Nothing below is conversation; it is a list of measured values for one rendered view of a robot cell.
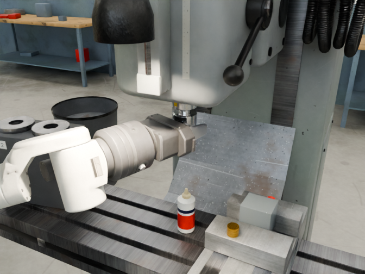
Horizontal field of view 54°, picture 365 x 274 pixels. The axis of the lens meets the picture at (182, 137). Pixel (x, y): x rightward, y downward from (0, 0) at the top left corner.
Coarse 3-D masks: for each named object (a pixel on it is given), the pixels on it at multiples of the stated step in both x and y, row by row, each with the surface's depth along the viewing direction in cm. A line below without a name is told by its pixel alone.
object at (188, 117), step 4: (176, 112) 69; (192, 112) 69; (196, 112) 69; (176, 116) 67; (180, 116) 67; (184, 116) 67; (188, 116) 67; (192, 116) 67; (196, 116) 68; (180, 120) 67; (184, 120) 67; (188, 120) 67
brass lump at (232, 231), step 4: (228, 224) 66; (232, 224) 66; (236, 224) 66; (228, 228) 65; (232, 228) 64; (236, 228) 64; (228, 232) 65; (232, 232) 64; (236, 232) 65; (232, 236) 65; (236, 236) 65
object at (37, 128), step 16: (0, 128) 88; (16, 128) 88; (32, 128) 88; (48, 128) 91; (64, 128) 88; (0, 144) 88; (0, 160) 90; (32, 176) 89; (32, 192) 92; (48, 192) 90; (64, 208) 91
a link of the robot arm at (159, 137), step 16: (128, 128) 59; (144, 128) 60; (160, 128) 64; (176, 128) 63; (144, 144) 59; (160, 144) 61; (176, 144) 64; (192, 144) 64; (144, 160) 59; (160, 160) 63
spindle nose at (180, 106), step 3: (177, 105) 66; (180, 105) 66; (183, 105) 66; (186, 105) 66; (189, 105) 66; (192, 105) 66; (174, 108) 67; (177, 108) 66; (180, 108) 66; (183, 108) 66; (186, 108) 66; (189, 108) 66; (192, 108) 66; (195, 108) 67
